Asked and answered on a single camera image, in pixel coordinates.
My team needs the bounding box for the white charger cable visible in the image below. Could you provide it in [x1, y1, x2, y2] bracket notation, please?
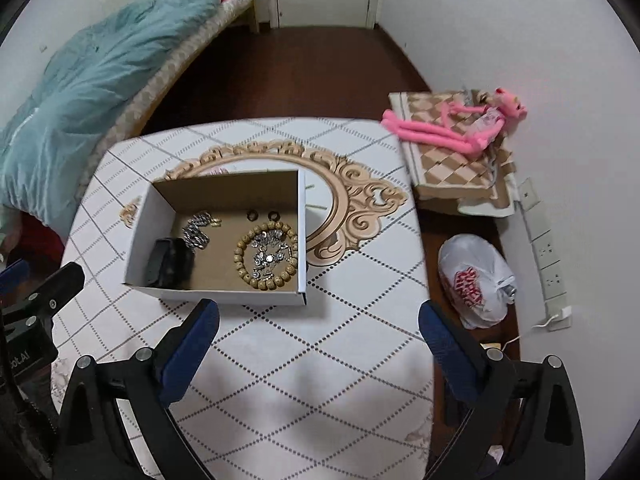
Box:
[481, 314, 563, 352]

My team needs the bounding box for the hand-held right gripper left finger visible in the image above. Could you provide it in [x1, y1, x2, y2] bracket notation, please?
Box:
[52, 298, 221, 480]

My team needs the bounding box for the red cloth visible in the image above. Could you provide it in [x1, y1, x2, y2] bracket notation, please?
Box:
[17, 212, 68, 266]

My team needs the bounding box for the pink plush toy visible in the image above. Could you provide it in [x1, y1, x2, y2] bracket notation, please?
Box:
[381, 87, 529, 154]

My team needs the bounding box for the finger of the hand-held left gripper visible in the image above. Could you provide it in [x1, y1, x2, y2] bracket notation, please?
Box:
[0, 258, 30, 295]
[27, 262, 86, 322]

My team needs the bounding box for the silver charm bracelet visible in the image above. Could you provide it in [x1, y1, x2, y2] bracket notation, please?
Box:
[251, 245, 294, 281]

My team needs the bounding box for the white diamond pattern tablecloth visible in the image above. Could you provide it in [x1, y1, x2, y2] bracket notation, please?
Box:
[50, 117, 437, 480]

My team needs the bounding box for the black smart watch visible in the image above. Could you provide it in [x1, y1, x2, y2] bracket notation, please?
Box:
[146, 237, 197, 291]

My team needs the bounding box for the white power strip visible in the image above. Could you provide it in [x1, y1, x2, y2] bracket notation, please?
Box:
[517, 177, 574, 332]

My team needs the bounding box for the bed with patterned mattress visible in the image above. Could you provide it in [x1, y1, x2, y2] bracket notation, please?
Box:
[75, 0, 262, 201]

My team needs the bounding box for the wooden bead bracelet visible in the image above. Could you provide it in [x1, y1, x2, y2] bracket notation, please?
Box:
[233, 224, 300, 292]

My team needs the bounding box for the teal duvet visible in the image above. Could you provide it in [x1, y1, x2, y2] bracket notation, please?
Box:
[0, 0, 251, 233]

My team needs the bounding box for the brown chequered folded blanket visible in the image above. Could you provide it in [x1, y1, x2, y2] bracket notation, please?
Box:
[389, 89, 522, 219]

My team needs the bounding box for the white plastic bag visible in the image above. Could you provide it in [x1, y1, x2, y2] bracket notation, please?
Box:
[438, 233, 518, 331]

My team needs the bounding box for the cardboard box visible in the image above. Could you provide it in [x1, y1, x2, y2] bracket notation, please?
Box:
[123, 169, 309, 308]

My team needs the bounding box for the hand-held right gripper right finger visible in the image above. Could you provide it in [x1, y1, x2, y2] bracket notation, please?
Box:
[417, 300, 587, 480]

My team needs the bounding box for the silver chain bracelet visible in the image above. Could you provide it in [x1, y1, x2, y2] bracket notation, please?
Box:
[181, 211, 222, 252]

